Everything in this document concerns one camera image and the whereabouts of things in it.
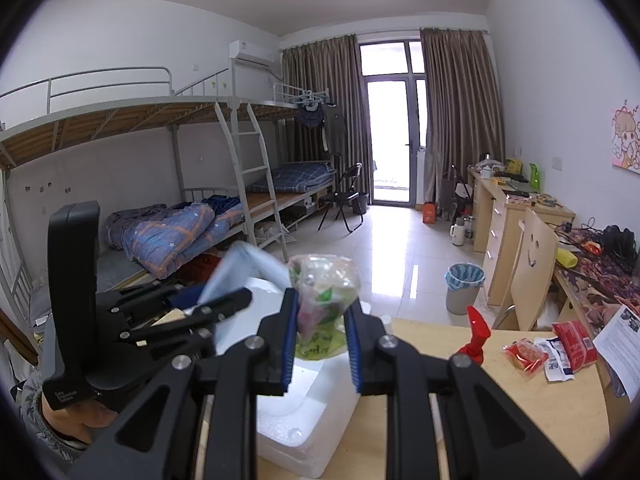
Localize black headphones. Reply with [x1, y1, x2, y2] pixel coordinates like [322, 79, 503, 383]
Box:
[599, 225, 639, 262]

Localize white air conditioner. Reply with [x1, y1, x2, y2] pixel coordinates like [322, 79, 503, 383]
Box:
[229, 40, 277, 67]

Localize white foam box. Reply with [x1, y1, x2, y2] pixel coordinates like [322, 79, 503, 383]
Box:
[210, 275, 374, 479]

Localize white blue snack packet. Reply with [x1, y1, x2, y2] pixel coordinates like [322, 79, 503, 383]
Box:
[534, 336, 577, 382]

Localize black folding chair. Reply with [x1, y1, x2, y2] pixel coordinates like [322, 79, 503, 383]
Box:
[317, 162, 366, 234]

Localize white bottle red pump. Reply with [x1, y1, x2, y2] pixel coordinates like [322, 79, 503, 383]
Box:
[452, 306, 494, 366]

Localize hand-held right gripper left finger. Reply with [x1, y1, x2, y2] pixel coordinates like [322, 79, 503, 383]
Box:
[65, 287, 301, 480]

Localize wooden desk with drawers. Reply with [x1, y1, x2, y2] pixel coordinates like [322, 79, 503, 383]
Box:
[467, 165, 577, 307]

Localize white bed ladder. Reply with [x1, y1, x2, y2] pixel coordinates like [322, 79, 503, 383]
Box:
[214, 101, 290, 261]

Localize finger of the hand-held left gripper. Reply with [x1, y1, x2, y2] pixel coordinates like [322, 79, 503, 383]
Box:
[112, 287, 253, 347]
[95, 280, 188, 322]

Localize printed paper sheet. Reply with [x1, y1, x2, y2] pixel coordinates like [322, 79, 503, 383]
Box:
[592, 305, 640, 378]

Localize clear printed plastic bag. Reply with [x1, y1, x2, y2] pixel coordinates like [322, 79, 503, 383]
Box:
[289, 254, 362, 362]

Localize person's left hand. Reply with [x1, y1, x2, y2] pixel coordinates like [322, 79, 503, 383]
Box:
[41, 394, 122, 446]

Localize large red snack packet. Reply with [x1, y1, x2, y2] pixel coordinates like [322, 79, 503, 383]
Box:
[552, 320, 599, 376]

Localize cartoon wall poster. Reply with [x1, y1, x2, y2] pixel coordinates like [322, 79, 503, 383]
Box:
[608, 102, 640, 175]

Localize blue patterned quilt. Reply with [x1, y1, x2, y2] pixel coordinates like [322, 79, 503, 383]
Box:
[105, 203, 246, 279]

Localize brown curtain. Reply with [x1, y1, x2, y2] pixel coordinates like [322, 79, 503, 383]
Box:
[281, 35, 374, 206]
[419, 27, 506, 207]

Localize metal bunk bed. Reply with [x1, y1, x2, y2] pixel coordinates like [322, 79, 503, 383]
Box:
[245, 81, 339, 241]
[0, 66, 281, 311]

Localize light blue cloth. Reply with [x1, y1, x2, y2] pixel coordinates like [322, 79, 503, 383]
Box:
[197, 241, 294, 307]

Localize printed desk mat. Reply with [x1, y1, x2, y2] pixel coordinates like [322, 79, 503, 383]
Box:
[554, 225, 640, 323]

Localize person's left forearm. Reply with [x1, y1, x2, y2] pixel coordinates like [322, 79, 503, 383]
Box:
[14, 370, 87, 463]

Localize glass balcony door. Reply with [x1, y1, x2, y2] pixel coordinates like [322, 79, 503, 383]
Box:
[358, 39, 429, 207]

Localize orange red snack packet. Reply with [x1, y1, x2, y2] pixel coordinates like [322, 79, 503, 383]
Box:
[503, 338, 550, 375]

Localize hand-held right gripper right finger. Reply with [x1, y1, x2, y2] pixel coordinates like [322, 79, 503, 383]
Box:
[343, 302, 583, 480]

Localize blue plaid bedding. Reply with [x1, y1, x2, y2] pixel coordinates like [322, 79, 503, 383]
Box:
[247, 161, 336, 194]

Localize grey trash bin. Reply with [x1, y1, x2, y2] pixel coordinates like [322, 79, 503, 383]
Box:
[444, 262, 486, 316]

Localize dark hanging clothes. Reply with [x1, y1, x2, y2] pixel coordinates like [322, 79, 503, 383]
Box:
[294, 94, 347, 157]

